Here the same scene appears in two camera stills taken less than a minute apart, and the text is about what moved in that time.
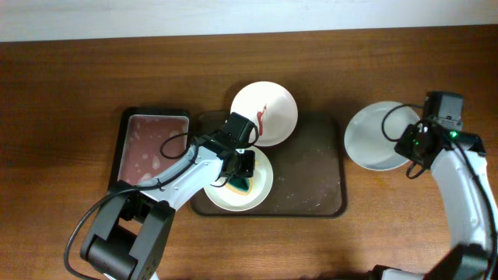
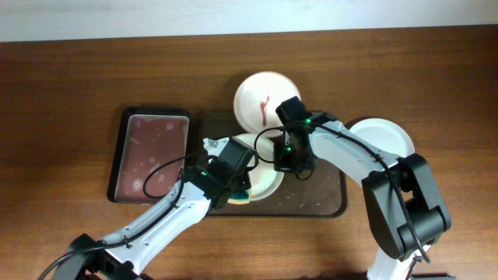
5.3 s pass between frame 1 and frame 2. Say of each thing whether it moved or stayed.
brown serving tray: stayed
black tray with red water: stayed
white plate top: moved
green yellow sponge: moved
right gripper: moved
